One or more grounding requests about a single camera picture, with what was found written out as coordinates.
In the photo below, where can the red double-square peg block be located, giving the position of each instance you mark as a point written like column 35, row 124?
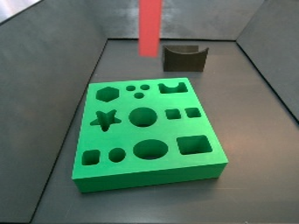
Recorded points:
column 149, row 22

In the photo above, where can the black curved holder stand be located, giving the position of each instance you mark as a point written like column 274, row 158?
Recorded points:
column 184, row 58

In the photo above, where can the green shape sorter board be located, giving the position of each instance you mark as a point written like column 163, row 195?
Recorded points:
column 144, row 136

